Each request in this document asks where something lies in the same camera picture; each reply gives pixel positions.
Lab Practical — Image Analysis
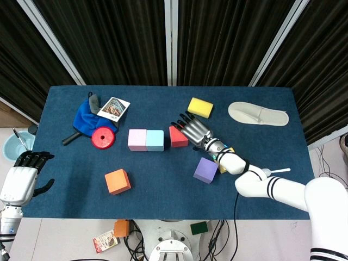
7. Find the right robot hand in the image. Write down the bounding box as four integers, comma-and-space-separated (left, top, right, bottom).
170, 110, 214, 149

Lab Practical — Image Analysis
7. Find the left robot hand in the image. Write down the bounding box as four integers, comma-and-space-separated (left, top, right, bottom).
0, 151, 55, 206

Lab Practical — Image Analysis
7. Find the red cube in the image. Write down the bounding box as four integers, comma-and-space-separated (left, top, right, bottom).
169, 125, 189, 148

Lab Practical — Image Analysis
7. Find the purple cube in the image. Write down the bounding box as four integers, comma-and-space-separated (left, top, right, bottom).
193, 157, 219, 184

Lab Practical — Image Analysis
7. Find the light blue cube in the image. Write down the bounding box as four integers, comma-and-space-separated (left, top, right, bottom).
145, 129, 165, 152

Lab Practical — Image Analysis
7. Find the yellow cube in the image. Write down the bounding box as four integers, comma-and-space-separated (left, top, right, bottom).
214, 147, 236, 174

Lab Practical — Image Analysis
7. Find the pink cube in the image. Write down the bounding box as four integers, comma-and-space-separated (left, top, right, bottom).
127, 129, 147, 152

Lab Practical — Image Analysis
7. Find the orange cube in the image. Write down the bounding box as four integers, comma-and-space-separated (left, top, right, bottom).
104, 168, 132, 195

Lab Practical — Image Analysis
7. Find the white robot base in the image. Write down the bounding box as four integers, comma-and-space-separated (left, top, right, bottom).
138, 219, 210, 261

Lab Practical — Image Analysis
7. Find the yellow green sponge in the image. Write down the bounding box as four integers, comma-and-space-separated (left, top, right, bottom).
187, 97, 214, 119

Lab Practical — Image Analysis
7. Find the light blue plastic bowl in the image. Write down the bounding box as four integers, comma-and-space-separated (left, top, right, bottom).
2, 130, 36, 163

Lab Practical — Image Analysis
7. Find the blue fabric table mat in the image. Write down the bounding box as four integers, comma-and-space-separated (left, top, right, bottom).
22, 85, 316, 220

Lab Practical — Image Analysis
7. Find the white slipper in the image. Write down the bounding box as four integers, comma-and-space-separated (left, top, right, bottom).
227, 102, 289, 127

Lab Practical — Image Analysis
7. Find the printed photo snack packet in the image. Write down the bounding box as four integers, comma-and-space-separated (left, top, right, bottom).
96, 97, 131, 120

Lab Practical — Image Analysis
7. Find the red plastic disc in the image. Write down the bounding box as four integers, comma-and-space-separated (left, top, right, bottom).
91, 126, 116, 150

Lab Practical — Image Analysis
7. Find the blue fleece cloth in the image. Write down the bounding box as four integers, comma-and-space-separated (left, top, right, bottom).
72, 97, 120, 136

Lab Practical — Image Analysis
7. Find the white plastic spoon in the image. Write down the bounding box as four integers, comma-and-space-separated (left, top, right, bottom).
262, 167, 291, 177

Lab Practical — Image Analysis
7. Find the black pleated curtain panel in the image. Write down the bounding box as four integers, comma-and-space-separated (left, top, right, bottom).
177, 0, 296, 87
32, 0, 167, 86
257, 0, 348, 138
0, 0, 77, 123

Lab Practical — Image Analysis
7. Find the dark green box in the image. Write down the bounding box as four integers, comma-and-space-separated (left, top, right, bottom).
190, 221, 209, 236

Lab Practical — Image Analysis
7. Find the red printed snack packet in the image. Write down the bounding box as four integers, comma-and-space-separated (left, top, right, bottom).
92, 229, 120, 254

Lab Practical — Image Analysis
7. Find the grey fabric pouch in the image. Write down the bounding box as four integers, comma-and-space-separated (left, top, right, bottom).
88, 92, 101, 114

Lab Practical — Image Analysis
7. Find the orange box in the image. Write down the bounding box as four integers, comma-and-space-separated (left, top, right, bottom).
113, 219, 131, 238

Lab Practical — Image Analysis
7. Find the metal spoon with black handle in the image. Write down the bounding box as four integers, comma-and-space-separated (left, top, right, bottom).
12, 127, 29, 152

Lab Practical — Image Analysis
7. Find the black tool handle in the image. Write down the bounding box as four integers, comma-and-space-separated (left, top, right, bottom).
61, 131, 82, 146

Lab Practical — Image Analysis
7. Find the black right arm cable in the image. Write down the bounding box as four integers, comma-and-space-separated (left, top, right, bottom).
214, 148, 264, 261

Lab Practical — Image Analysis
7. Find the white partition frame post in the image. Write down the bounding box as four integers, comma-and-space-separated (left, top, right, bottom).
164, 0, 179, 87
248, 0, 310, 87
16, 0, 87, 86

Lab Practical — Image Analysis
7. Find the black floor cable bundle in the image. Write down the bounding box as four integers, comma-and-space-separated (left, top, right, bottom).
123, 219, 150, 261
208, 219, 232, 261

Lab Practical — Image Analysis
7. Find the white partition base rail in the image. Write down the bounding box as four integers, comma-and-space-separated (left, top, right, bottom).
307, 125, 348, 151

